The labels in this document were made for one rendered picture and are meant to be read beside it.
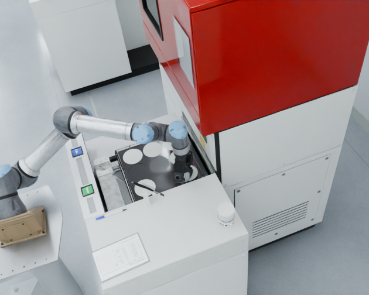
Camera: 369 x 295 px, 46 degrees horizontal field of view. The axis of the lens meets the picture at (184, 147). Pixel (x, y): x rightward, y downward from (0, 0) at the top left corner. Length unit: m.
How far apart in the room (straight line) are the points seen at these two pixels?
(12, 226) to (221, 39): 1.23
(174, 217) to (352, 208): 1.57
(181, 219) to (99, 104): 2.25
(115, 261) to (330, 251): 1.55
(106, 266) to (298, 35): 1.15
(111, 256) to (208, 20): 0.99
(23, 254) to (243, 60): 1.30
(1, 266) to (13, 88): 2.57
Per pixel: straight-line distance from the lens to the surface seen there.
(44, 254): 2.10
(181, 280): 1.92
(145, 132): 1.67
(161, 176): 2.08
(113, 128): 1.75
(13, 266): 2.13
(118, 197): 2.08
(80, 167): 2.15
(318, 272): 2.84
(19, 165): 2.15
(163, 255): 1.78
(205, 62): 1.54
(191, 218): 1.85
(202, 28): 1.46
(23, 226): 2.09
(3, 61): 4.88
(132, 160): 2.18
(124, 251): 1.82
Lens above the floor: 2.53
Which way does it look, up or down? 48 degrees down
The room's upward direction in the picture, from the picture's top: 8 degrees counter-clockwise
